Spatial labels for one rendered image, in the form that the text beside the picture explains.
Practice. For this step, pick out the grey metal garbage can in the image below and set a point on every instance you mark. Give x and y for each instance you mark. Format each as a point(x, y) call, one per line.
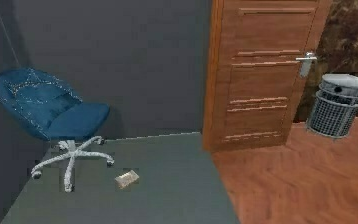
point(335, 110)

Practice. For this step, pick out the brown wooden room door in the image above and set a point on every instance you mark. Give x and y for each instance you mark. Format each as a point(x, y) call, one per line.
point(257, 83)

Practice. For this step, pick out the blue swivel office chair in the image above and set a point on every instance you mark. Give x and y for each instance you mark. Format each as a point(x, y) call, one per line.
point(70, 120)

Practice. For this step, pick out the small tan rectangular block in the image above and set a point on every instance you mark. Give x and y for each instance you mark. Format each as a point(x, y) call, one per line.
point(127, 179)

